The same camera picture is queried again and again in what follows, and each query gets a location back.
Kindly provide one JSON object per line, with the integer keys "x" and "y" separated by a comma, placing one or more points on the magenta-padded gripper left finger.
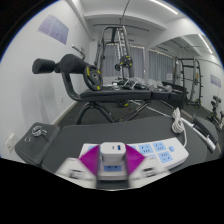
{"x": 88, "y": 161}

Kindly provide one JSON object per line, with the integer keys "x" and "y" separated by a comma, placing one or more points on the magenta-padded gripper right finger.
{"x": 135, "y": 160}

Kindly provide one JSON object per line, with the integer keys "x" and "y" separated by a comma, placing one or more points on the small white charger block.
{"x": 113, "y": 154}

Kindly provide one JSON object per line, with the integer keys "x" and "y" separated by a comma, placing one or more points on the white power strip, blue sockets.
{"x": 160, "y": 150}

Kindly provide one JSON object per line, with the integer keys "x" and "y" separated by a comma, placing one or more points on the black padded weight bench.
{"x": 100, "y": 131}

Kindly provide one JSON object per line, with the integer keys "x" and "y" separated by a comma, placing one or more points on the black roller-pad exercise bench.
{"x": 113, "y": 95}

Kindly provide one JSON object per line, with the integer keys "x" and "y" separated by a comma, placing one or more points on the group of dumbbells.
{"x": 140, "y": 85}

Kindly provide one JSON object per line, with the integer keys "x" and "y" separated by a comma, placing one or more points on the black box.
{"x": 175, "y": 95}

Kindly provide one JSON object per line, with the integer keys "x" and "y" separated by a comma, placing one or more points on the small black padded seat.
{"x": 208, "y": 125}

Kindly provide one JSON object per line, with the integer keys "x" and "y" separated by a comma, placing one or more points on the black yellow weight plate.
{"x": 94, "y": 77}
{"x": 124, "y": 62}

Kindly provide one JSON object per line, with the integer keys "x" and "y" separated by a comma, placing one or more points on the black exercise machines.
{"x": 216, "y": 113}

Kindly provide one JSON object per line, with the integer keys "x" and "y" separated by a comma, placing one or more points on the grey window curtain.
{"x": 160, "y": 65}
{"x": 138, "y": 61}

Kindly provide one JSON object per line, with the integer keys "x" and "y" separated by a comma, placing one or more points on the black power rack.
{"x": 195, "y": 81}

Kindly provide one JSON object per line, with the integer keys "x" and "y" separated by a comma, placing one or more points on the long ceiling light strip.
{"x": 206, "y": 43}
{"x": 164, "y": 6}

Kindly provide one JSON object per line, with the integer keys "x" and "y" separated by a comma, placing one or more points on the white wall socket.
{"x": 10, "y": 142}

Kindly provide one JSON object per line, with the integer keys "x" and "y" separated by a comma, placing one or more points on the small purple wall poster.
{"x": 215, "y": 80}

